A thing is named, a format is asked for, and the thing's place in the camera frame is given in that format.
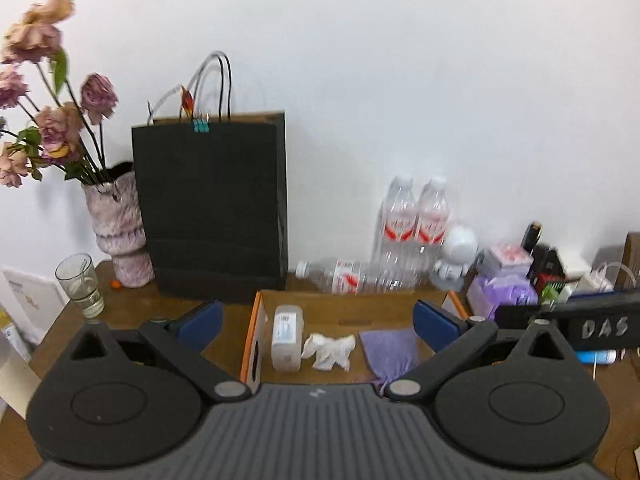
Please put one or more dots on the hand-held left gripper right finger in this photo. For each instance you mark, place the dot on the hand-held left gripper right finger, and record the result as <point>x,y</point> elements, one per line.
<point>434,325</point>

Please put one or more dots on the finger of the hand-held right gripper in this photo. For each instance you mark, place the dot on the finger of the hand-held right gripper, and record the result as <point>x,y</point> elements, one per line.
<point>515,316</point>

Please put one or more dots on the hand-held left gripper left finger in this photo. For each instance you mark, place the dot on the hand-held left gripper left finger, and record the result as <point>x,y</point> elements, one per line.
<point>202,325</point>

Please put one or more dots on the purple cloth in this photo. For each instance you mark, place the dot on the purple cloth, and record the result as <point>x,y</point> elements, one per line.
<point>387,352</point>

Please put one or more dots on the white rectangular plastic bottle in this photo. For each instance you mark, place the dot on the white rectangular plastic bottle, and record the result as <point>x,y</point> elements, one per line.
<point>287,337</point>

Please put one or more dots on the orange cardboard box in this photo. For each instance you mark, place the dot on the orange cardboard box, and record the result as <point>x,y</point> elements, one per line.
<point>330,317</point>

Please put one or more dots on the white tissue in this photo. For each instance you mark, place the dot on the white tissue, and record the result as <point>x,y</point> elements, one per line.
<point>330,350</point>

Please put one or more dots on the purple tissue pack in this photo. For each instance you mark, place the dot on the purple tissue pack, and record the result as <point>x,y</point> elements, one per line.
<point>500,295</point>

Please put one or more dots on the blue tube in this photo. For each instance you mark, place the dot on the blue tube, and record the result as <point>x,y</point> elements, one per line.
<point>597,357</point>

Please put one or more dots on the white and green tubes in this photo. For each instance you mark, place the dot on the white and green tubes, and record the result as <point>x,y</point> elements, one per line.
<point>555,292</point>

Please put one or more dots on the white charger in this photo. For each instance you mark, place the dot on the white charger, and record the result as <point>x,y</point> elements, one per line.
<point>595,280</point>

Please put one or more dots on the pink patterned box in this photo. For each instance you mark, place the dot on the pink patterned box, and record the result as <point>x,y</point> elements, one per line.
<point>510,259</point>

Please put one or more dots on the black and red box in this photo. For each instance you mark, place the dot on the black and red box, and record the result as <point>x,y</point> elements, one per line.
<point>547,265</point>

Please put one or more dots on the brown board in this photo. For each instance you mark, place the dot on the brown board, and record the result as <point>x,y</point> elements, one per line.
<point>634,260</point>

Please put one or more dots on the white robot toy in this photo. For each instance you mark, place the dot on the white robot toy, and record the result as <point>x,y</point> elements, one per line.
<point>457,252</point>

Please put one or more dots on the black upright stand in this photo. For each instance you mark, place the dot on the black upright stand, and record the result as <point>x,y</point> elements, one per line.
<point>531,237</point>

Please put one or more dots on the clear water bottle red label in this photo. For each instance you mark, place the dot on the clear water bottle red label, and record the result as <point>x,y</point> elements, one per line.
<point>399,220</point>
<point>360,276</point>
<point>432,220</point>

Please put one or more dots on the black paper bag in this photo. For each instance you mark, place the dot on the black paper bag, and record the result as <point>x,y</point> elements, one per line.
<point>210,210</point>

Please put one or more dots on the mottled pink ceramic vase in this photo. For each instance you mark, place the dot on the mottled pink ceramic vase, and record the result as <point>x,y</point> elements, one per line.
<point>122,230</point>

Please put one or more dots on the clear drinking glass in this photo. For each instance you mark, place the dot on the clear drinking glass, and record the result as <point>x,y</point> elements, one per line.
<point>80,287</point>

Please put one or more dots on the white flat box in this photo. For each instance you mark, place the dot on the white flat box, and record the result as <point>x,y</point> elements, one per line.
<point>30,300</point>

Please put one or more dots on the teal binder clip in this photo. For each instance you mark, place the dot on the teal binder clip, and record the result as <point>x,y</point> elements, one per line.
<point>201,122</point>

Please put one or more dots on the red orange tag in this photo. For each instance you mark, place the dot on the red orange tag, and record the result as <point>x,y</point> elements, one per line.
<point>186,100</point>

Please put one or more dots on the dried pink flower bouquet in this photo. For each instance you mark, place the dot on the dried pink flower bouquet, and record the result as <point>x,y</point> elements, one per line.
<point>55,125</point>

